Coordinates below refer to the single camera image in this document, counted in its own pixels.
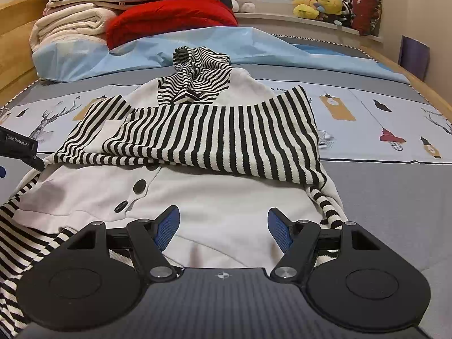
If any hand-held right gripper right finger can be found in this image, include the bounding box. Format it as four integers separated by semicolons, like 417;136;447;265
267;208;385;284

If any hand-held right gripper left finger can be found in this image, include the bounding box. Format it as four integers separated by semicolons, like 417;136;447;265
64;205;185;284

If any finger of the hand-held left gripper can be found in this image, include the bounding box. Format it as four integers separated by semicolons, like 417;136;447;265
19;153;46;173

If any black white striped hooded jacket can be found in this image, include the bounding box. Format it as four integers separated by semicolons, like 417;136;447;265
0;46;348;339

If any cream folded blanket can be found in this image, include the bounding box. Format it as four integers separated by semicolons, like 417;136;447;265
29;3;119;53

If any light blue duvet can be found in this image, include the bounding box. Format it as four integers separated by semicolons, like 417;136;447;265
32;25;412;84

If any red folded blanket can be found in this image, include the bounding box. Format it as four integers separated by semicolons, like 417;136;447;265
106;0;239;51

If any white windowsill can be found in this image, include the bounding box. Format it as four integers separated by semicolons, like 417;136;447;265
233;11;385;43

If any purple flat board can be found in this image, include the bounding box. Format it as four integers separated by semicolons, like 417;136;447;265
399;34;431;80

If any yellow duck plush toy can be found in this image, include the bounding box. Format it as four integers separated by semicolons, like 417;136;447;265
292;0;321;21

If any yellow bear plush toy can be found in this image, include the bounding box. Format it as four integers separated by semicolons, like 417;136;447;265
314;0;345;24

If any red patterned cushion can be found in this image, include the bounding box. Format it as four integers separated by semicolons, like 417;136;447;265
351;0;384;38

